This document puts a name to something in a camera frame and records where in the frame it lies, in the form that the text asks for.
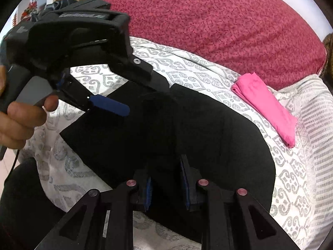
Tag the black pants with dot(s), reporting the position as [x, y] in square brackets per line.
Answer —
[224, 146]

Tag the red patterned pillow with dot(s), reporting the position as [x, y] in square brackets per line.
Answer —
[266, 37]

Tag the pink folded cloth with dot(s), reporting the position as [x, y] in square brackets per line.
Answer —
[252, 90]

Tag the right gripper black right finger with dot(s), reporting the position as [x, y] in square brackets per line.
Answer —
[231, 219]

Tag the leopard print blanket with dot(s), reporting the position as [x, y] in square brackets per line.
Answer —
[328, 66]

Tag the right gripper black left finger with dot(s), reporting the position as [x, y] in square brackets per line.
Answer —
[101, 220]

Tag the dark clothed person leg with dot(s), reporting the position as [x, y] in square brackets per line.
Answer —
[27, 215]

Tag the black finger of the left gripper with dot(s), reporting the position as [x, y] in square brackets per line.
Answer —
[74, 93]
[138, 71]

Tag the person left hand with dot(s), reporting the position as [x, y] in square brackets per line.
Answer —
[20, 120]

